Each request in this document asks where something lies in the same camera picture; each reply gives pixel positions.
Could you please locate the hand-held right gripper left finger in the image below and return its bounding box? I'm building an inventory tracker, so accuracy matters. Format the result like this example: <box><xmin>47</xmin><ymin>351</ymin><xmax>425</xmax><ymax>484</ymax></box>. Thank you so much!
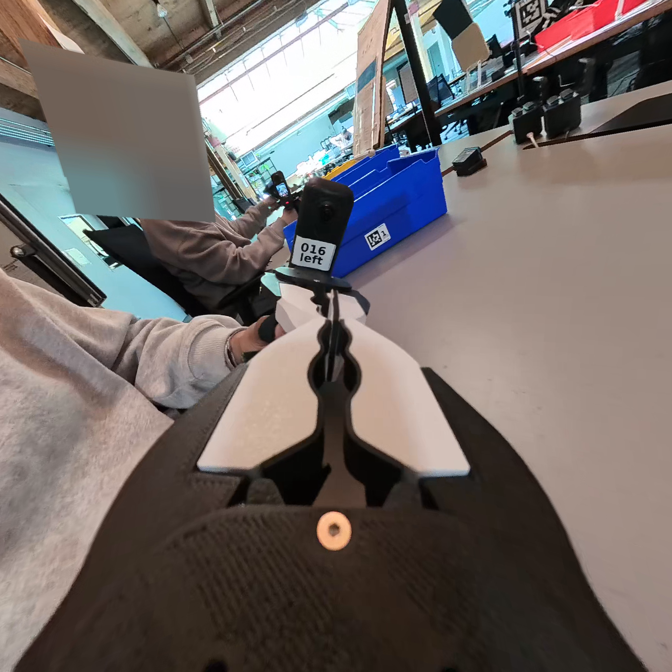
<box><xmin>197</xmin><ymin>321</ymin><xmax>324</xmax><ymax>471</ymax></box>

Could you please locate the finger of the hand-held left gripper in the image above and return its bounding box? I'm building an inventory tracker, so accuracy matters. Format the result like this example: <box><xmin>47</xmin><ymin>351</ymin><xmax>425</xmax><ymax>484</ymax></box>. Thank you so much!
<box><xmin>274</xmin><ymin>283</ymin><xmax>322</xmax><ymax>338</ymax></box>
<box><xmin>336</xmin><ymin>291</ymin><xmax>371</xmax><ymax>326</ymax></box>

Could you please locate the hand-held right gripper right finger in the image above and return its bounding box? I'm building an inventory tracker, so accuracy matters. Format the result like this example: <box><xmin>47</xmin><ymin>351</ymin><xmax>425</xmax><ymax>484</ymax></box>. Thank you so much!
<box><xmin>335</xmin><ymin>319</ymin><xmax>471</xmax><ymax>477</ymax></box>

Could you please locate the person's left forearm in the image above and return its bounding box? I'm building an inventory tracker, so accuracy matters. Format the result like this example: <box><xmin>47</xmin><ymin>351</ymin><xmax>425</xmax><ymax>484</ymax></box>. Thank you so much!
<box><xmin>68</xmin><ymin>307</ymin><xmax>243</xmax><ymax>410</ymax></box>

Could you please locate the grey desk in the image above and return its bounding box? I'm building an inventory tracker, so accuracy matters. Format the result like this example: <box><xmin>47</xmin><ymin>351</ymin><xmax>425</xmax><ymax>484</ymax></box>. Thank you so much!
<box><xmin>336</xmin><ymin>79</ymin><xmax>672</xmax><ymax>672</ymax></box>

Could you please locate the person's left hand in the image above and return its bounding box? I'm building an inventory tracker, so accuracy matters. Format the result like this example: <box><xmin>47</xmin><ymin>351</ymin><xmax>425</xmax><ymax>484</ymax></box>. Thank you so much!
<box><xmin>230</xmin><ymin>318</ymin><xmax>287</xmax><ymax>366</ymax></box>

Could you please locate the plain blue bin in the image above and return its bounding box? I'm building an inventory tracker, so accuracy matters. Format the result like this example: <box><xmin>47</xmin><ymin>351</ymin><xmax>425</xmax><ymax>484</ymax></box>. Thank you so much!
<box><xmin>336</xmin><ymin>144</ymin><xmax>401</xmax><ymax>186</ymax></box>

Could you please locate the blue bin with tag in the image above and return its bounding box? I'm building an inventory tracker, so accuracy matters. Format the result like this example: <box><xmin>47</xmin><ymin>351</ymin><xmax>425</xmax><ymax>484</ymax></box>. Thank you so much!
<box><xmin>283</xmin><ymin>147</ymin><xmax>448</xmax><ymax>279</ymax></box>

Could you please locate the cardboard panel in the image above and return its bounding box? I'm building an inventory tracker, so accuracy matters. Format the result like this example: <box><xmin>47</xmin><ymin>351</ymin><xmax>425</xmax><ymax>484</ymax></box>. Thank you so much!
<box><xmin>353</xmin><ymin>0</ymin><xmax>393</xmax><ymax>159</ymax></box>

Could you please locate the small black flat device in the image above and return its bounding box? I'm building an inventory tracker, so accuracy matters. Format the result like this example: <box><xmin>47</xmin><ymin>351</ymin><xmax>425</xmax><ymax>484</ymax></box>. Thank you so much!
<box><xmin>451</xmin><ymin>146</ymin><xmax>487</xmax><ymax>177</ymax></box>

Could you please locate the black support pole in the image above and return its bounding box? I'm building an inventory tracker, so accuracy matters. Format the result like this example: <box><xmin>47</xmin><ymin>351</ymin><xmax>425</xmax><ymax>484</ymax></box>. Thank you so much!
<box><xmin>391</xmin><ymin>0</ymin><xmax>443</xmax><ymax>149</ymax></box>

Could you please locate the black office chair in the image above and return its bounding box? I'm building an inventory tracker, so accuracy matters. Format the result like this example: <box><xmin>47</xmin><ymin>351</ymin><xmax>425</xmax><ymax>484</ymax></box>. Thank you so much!
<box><xmin>83</xmin><ymin>214</ymin><xmax>276</xmax><ymax>326</ymax></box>

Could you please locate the person's grey sweatshirt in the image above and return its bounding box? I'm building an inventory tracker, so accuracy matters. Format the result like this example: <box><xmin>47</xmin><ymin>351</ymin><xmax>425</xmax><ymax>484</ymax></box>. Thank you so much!
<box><xmin>0</xmin><ymin>270</ymin><xmax>211</xmax><ymax>672</ymax></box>

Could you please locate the black charger block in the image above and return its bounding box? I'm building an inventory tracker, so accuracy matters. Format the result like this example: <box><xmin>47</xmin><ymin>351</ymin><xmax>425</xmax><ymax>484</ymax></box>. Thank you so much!
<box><xmin>542</xmin><ymin>88</ymin><xmax>583</xmax><ymax>140</ymax></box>
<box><xmin>511</xmin><ymin>101</ymin><xmax>545</xmax><ymax>146</ymax></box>

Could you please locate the black and cardboard board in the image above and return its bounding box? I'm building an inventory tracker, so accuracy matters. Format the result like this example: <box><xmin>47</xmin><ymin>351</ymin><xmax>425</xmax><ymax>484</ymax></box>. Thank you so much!
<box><xmin>433</xmin><ymin>0</ymin><xmax>493</xmax><ymax>72</ymax></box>

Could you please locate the red bin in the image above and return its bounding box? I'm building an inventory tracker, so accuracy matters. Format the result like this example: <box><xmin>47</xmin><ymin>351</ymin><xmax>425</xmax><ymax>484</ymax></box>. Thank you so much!
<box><xmin>533</xmin><ymin>0</ymin><xmax>660</xmax><ymax>54</ymax></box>

